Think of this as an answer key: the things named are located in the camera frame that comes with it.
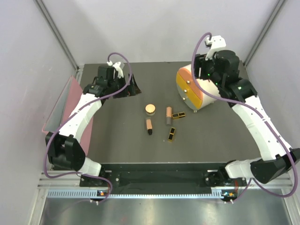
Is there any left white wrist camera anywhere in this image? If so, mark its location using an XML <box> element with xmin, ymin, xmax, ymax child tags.
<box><xmin>106</xmin><ymin>61</ymin><xmax>124</xmax><ymax>78</ymax></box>

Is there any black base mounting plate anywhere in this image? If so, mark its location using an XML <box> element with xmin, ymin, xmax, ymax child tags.
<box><xmin>79</xmin><ymin>163</ymin><xmax>247</xmax><ymax>188</ymax></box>

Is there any round copper lid jar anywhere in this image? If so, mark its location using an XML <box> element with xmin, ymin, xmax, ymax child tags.
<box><xmin>145</xmin><ymin>104</ymin><xmax>156</xmax><ymax>116</ymax></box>

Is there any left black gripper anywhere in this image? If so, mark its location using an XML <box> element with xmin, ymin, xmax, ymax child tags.
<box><xmin>108</xmin><ymin>73</ymin><xmax>141</xmax><ymax>98</ymax></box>

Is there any peach bottle black cap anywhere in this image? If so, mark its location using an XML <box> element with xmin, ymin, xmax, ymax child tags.
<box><xmin>146</xmin><ymin>119</ymin><xmax>153</xmax><ymax>135</ymax></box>

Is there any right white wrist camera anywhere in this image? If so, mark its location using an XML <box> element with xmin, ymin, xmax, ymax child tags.
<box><xmin>205</xmin><ymin>35</ymin><xmax>226</xmax><ymax>61</ymax></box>

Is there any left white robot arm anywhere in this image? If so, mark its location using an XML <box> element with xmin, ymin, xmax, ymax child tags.
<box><xmin>45</xmin><ymin>62</ymin><xmax>141</xmax><ymax>186</ymax></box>

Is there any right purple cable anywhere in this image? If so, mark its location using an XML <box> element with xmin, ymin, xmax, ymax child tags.
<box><xmin>191</xmin><ymin>32</ymin><xmax>300</xmax><ymax>203</ymax></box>

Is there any yellow drawer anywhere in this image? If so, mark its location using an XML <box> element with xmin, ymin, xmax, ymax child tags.
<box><xmin>176</xmin><ymin>73</ymin><xmax>203</xmax><ymax>111</ymax></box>

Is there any purple cable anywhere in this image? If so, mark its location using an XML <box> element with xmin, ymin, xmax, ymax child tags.
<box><xmin>44</xmin><ymin>52</ymin><xmax>131</xmax><ymax>202</ymax></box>
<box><xmin>191</xmin><ymin>32</ymin><xmax>300</xmax><ymax>203</ymax></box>

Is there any pink binder box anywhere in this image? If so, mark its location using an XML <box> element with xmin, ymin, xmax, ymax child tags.
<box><xmin>41</xmin><ymin>75</ymin><xmax>94</xmax><ymax>158</ymax></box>

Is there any white round drawer organizer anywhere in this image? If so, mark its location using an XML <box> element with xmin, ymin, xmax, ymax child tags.
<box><xmin>176</xmin><ymin>65</ymin><xmax>221</xmax><ymax>111</ymax></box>

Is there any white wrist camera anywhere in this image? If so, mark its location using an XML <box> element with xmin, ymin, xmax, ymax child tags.
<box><xmin>205</xmin><ymin>35</ymin><xmax>226</xmax><ymax>61</ymax></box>
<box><xmin>106</xmin><ymin>61</ymin><xmax>124</xmax><ymax>78</ymax></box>

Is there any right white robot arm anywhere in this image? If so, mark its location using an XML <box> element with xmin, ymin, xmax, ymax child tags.
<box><xmin>193</xmin><ymin>50</ymin><xmax>300</xmax><ymax>186</ymax></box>

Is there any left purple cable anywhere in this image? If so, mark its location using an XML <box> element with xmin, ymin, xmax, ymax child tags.
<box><xmin>44</xmin><ymin>52</ymin><xmax>131</xmax><ymax>202</ymax></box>

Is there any black gold lipstick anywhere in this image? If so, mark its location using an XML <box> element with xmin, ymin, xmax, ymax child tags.
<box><xmin>168</xmin><ymin>127</ymin><xmax>176</xmax><ymax>142</ymax></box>
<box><xmin>172</xmin><ymin>112</ymin><xmax>186</xmax><ymax>120</ymax></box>

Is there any aluminium frame rail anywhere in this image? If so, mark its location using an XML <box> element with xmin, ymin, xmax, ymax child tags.
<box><xmin>37</xmin><ymin>170</ymin><xmax>293</xmax><ymax>188</ymax></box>

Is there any orange drawer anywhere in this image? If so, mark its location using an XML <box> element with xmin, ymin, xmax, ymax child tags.
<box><xmin>178</xmin><ymin>64</ymin><xmax>203</xmax><ymax>100</ymax></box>

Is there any peach tube grey cap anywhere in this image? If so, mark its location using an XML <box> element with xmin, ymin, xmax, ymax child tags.
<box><xmin>166</xmin><ymin>106</ymin><xmax>172</xmax><ymax>126</ymax></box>

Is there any white slotted cable duct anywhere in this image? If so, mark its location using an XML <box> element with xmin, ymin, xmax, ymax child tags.
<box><xmin>47</xmin><ymin>189</ymin><xmax>233</xmax><ymax>199</ymax></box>

